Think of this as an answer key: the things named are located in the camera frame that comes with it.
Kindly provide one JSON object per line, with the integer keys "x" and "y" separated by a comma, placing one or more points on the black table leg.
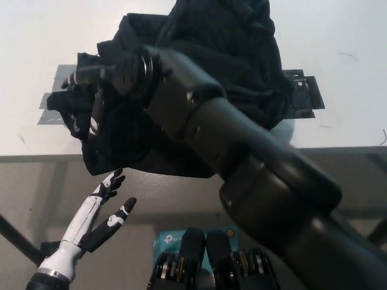
{"x": 18, "y": 238}

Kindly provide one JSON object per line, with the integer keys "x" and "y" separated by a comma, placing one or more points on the black jacket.
{"x": 236, "y": 60}

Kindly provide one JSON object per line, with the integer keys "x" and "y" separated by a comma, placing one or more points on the black robot torso with silver ribs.
{"x": 193, "y": 262}

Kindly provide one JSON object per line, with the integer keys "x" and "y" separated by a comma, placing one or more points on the black floor tape patch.
{"x": 50, "y": 249}

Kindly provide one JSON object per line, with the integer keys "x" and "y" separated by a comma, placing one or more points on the teal tp-link box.
{"x": 166, "y": 240}

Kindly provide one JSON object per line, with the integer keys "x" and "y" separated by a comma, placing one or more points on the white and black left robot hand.
{"x": 87, "y": 220}

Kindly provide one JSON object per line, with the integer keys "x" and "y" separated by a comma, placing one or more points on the grey tape patch on table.
{"x": 48, "y": 116}

